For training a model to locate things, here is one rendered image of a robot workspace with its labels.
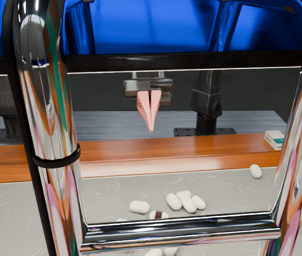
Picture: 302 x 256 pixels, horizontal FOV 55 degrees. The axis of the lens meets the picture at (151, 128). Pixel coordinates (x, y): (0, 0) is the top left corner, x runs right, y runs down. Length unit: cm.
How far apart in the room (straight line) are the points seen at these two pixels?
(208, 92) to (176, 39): 58
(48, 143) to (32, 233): 40
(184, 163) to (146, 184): 10
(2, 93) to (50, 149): 78
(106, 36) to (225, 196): 42
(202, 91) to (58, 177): 72
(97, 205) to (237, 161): 32
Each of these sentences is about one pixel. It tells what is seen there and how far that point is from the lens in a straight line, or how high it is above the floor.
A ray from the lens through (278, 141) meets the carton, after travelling 73.
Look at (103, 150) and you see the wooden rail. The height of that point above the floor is 77.
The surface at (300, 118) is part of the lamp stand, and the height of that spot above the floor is 105.
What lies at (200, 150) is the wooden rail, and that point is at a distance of 69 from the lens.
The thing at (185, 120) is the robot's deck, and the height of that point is 67.
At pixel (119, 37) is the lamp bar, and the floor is 107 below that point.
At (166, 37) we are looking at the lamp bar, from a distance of 28.
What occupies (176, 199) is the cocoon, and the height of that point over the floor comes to 76.
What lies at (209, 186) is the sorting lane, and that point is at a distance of 62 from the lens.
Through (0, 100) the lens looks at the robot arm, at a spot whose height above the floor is 81.
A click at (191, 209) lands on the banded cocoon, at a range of 54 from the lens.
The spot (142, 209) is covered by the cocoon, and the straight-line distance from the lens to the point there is 54.
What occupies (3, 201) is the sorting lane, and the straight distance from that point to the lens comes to 64.
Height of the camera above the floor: 112
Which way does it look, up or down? 27 degrees down
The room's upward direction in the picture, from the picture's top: straight up
